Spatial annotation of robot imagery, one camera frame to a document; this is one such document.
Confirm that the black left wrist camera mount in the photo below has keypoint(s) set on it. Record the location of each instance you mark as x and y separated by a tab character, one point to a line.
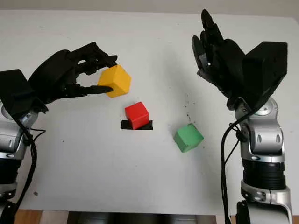
14	88

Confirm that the green cube block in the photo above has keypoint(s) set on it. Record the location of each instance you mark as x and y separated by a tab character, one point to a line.
188	137

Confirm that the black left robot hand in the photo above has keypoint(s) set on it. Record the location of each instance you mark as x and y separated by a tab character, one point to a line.
53	72

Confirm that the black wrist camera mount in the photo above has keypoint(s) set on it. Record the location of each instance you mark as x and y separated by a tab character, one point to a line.
266	70
14	88

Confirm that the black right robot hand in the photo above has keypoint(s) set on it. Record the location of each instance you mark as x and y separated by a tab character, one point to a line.
226	65

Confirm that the yellow cube block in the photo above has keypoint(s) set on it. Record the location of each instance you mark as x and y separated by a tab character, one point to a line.
115	80

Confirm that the dark grey robot torso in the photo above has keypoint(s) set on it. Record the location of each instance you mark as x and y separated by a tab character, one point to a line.
140	218

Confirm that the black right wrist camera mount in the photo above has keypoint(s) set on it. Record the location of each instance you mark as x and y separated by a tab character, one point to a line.
266	70

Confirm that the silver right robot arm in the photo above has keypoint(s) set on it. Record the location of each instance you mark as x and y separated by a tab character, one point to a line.
266	140

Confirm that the red cube block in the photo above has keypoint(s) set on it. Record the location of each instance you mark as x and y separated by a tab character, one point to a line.
136	115

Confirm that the black tape strip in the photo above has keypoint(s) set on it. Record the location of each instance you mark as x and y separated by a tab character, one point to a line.
126	125

